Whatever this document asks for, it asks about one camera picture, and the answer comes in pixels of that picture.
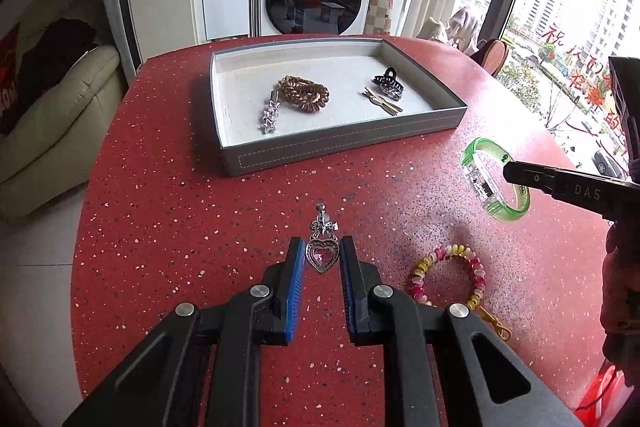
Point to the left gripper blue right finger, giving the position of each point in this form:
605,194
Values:
355,293

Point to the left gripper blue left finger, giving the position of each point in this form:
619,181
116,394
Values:
291,285

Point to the pink heart pendant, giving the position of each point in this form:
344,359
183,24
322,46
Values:
323,246

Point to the green translucent bangle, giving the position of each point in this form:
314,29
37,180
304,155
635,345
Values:
482,165

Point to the gold hair clip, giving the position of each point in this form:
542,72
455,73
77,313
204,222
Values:
376,100

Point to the grey jewelry tray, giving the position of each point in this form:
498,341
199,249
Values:
284,101

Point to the person right hand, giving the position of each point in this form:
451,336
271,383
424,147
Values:
619,314

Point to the brown wooden chair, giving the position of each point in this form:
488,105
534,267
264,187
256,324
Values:
491,56

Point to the black hair claw clip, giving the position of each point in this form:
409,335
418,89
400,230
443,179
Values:
389,84

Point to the cream sofa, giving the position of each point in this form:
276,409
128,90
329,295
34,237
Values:
55,143

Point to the black garment on sofa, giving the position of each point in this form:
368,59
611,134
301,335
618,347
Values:
44,66

